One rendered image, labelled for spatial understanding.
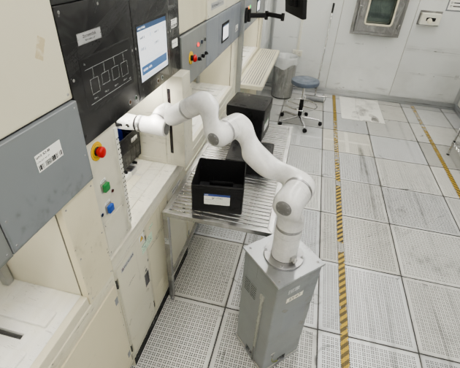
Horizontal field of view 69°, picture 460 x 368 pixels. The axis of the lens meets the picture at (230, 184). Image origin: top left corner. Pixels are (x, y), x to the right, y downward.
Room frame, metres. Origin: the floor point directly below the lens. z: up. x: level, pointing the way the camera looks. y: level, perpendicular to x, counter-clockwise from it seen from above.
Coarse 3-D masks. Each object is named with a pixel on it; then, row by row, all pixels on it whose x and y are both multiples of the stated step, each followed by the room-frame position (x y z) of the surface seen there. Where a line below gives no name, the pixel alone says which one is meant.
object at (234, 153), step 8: (232, 144) 1.99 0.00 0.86; (264, 144) 2.02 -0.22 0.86; (272, 144) 2.03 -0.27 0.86; (232, 152) 1.89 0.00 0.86; (240, 152) 1.89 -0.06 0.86; (272, 152) 1.92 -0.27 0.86; (232, 160) 1.79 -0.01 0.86; (240, 160) 1.79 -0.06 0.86; (248, 168) 1.77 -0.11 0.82; (256, 176) 1.76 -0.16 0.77
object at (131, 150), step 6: (126, 132) 1.67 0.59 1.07; (132, 132) 1.59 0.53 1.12; (138, 132) 1.65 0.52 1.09; (126, 138) 1.53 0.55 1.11; (132, 138) 1.59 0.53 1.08; (138, 138) 1.65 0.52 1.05; (120, 144) 1.48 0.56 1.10; (126, 144) 1.53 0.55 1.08; (132, 144) 1.59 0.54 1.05; (138, 144) 1.64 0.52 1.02; (120, 150) 1.48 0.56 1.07; (126, 150) 1.53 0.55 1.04; (132, 150) 1.58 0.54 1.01; (138, 150) 1.64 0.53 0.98; (126, 156) 1.52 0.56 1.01; (132, 156) 1.58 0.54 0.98; (138, 156) 1.64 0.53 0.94; (126, 162) 1.52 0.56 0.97; (132, 162) 1.62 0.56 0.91; (126, 174) 1.51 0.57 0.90
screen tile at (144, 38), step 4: (148, 32) 1.45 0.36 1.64; (152, 32) 1.48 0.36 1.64; (140, 36) 1.38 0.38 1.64; (144, 36) 1.41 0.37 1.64; (148, 36) 1.45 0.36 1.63; (152, 36) 1.48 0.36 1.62; (140, 40) 1.37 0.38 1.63; (144, 40) 1.40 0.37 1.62; (148, 40) 1.44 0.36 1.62; (152, 40) 1.48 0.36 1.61; (140, 44) 1.37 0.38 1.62; (144, 44) 1.40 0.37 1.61; (152, 44) 1.47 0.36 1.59; (140, 48) 1.37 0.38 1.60; (152, 48) 1.47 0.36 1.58; (140, 52) 1.36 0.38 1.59; (144, 52) 1.39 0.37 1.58; (148, 52) 1.43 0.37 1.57; (152, 52) 1.47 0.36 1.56; (144, 56) 1.39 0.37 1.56; (148, 56) 1.43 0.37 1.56; (152, 56) 1.46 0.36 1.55; (144, 60) 1.39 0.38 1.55
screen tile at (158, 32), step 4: (164, 24) 1.61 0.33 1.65; (156, 28) 1.53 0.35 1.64; (160, 28) 1.56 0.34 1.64; (164, 28) 1.61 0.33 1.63; (156, 32) 1.52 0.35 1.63; (160, 32) 1.56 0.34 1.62; (164, 32) 1.61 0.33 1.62; (156, 36) 1.52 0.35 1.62; (160, 36) 1.56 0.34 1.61; (164, 36) 1.61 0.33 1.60; (164, 40) 1.60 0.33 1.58; (160, 44) 1.55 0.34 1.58; (164, 44) 1.60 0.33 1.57; (156, 48) 1.51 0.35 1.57; (160, 48) 1.55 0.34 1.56; (164, 48) 1.60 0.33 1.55; (156, 52) 1.51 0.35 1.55; (160, 52) 1.55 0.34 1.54
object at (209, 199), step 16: (208, 160) 1.67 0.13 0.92; (224, 160) 1.67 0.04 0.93; (208, 176) 1.67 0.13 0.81; (224, 176) 1.67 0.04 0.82; (240, 176) 1.66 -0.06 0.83; (192, 192) 1.41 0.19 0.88; (208, 192) 1.40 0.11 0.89; (224, 192) 1.39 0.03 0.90; (240, 192) 1.39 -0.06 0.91; (192, 208) 1.41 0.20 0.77; (208, 208) 1.40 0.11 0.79; (224, 208) 1.40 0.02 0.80; (240, 208) 1.39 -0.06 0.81
